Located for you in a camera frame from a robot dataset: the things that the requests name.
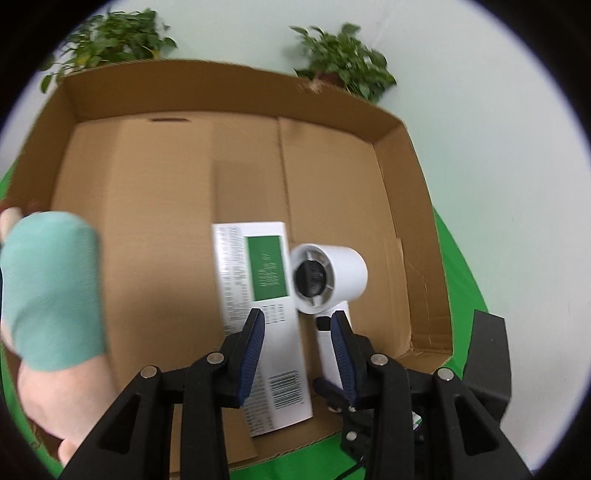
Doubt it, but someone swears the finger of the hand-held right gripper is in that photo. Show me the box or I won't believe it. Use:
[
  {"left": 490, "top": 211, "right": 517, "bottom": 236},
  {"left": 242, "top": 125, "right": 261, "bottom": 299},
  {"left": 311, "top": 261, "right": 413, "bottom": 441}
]
[{"left": 313, "top": 377, "right": 371, "bottom": 462}]

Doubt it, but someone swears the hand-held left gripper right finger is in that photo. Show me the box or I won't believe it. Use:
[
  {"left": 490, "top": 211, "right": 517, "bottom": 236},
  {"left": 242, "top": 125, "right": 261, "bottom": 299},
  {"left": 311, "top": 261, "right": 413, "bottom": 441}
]
[{"left": 330, "top": 310, "right": 532, "bottom": 480}]

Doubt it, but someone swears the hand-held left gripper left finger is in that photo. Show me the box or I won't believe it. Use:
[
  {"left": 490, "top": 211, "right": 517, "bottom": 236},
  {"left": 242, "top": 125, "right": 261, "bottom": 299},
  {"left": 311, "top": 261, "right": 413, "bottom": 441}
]
[{"left": 60, "top": 308, "right": 266, "bottom": 480}]

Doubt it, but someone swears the white hair dryer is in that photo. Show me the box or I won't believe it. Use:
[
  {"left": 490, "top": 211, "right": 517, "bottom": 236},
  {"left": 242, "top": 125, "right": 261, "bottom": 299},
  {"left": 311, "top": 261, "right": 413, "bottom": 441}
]
[{"left": 290, "top": 243, "right": 369, "bottom": 411}]

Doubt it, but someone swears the white box with green label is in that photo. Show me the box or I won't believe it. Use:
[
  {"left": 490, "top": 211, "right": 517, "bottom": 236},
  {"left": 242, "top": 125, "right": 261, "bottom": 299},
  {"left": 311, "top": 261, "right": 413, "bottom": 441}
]
[{"left": 211, "top": 222, "right": 315, "bottom": 437}]

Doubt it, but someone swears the large cardboard box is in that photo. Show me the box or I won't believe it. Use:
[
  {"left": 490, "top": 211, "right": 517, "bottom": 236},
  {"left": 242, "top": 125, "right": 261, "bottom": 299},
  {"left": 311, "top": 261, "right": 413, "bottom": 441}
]
[{"left": 0, "top": 58, "right": 455, "bottom": 478}]

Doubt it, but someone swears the pink pig plush toy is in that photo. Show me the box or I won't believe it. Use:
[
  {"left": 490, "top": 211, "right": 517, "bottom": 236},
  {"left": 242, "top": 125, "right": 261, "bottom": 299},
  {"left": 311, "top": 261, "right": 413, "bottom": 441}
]
[{"left": 0, "top": 208, "right": 116, "bottom": 467}]

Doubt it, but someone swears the green tablecloth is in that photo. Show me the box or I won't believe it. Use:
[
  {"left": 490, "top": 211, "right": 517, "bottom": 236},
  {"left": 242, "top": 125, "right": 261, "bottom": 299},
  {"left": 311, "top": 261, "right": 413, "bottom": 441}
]
[{"left": 0, "top": 166, "right": 492, "bottom": 480}]

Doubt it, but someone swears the small green potted plant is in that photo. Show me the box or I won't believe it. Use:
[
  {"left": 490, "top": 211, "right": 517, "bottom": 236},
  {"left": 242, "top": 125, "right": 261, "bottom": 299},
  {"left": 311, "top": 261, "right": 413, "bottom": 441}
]
[{"left": 290, "top": 23, "right": 398, "bottom": 104}]

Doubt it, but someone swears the bushy green potted plant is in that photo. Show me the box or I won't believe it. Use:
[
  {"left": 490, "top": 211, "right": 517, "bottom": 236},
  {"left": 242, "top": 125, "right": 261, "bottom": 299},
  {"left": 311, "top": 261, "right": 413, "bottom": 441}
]
[{"left": 39, "top": 9, "right": 178, "bottom": 93}]

